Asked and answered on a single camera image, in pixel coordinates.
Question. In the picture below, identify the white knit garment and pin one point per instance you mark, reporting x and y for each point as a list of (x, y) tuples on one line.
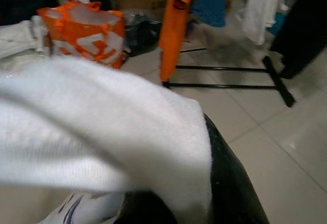
[(102, 122)]

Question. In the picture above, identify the clothes rack with chrome rail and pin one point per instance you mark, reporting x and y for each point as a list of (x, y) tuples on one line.
[(280, 83)]

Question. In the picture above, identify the orange white shopping bag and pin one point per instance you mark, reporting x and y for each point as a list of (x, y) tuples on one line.
[(55, 30)]

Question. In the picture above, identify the black hanging garment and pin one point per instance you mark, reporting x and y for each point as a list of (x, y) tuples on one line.
[(301, 25)]

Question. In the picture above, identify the blue denim jeans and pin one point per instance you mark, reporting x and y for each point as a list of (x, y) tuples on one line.
[(209, 4)]

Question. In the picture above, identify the orange polo shirt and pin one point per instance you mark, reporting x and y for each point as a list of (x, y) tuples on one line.
[(171, 30)]

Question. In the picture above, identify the white crumpled cloth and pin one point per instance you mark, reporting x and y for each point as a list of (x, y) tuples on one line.
[(12, 37)]

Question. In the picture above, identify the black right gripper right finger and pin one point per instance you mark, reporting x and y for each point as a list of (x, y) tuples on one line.
[(230, 188)]

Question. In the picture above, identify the black plastic bag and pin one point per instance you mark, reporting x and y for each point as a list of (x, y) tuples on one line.
[(145, 35)]

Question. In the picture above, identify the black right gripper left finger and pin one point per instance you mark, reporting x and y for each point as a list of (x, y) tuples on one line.
[(145, 211)]

